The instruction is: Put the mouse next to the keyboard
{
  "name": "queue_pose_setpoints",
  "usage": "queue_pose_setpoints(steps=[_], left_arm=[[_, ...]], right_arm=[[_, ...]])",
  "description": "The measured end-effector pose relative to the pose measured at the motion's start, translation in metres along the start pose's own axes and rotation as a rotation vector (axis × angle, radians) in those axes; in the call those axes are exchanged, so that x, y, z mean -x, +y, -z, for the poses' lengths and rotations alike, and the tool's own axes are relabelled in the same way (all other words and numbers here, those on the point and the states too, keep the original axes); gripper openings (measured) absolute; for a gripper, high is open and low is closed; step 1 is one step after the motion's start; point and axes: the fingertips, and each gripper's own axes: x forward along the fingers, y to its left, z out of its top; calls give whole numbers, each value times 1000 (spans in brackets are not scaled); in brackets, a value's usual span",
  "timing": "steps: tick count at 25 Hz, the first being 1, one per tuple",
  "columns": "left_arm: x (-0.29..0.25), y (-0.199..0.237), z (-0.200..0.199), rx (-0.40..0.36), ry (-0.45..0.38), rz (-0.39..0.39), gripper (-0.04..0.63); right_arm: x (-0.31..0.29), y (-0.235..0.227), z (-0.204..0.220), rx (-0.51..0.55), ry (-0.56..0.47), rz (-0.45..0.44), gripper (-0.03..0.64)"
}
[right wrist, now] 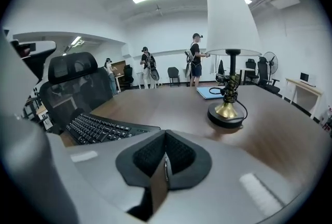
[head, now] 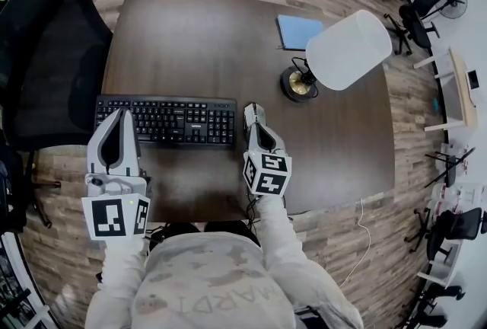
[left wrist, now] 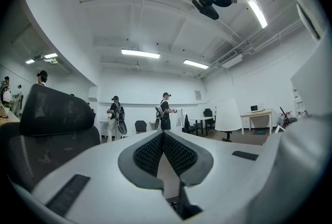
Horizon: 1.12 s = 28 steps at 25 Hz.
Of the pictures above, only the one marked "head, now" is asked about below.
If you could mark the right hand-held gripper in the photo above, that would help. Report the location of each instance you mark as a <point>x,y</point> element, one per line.
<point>266,175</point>

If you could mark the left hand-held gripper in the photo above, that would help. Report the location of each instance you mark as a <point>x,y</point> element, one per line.
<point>108,221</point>

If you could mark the black keyboard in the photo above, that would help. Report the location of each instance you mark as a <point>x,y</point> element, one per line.
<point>182,118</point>

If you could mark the person's left forearm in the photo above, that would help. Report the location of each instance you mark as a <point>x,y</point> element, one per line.
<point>114,282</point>

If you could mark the person's right forearm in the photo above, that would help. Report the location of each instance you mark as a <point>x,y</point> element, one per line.
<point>289,255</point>

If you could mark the person's right leg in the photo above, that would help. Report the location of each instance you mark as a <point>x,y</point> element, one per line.
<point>228,228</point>

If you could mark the person's leg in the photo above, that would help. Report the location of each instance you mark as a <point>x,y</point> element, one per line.
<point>179,230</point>
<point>228,228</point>

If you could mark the black mesh office chair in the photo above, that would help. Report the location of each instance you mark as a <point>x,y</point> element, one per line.
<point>57,72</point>

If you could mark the person's left leg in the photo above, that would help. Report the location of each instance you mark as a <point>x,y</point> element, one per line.
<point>179,230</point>

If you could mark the black bag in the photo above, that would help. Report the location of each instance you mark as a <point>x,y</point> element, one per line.
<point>9,190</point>

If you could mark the blue notebook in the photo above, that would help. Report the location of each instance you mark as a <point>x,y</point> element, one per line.
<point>296,30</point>

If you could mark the table lamp with white shade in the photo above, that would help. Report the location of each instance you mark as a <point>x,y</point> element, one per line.
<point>350,49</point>

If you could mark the person's torso in beige sweatshirt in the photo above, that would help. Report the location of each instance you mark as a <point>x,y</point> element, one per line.
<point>205,282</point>

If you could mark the small teal object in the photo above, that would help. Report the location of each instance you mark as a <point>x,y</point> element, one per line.
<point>435,104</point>

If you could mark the black folding chair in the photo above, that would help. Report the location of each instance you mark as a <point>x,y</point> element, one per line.
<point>451,167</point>

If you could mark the light wooden desk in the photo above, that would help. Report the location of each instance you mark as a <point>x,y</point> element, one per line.
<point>454,95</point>

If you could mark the white red plastic bags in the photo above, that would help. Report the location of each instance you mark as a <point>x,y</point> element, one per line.
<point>462,196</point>

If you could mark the white shelf unit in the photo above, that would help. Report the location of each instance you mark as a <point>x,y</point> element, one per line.
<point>445,262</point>

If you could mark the white device with dark screen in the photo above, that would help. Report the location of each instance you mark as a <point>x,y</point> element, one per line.
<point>473,79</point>

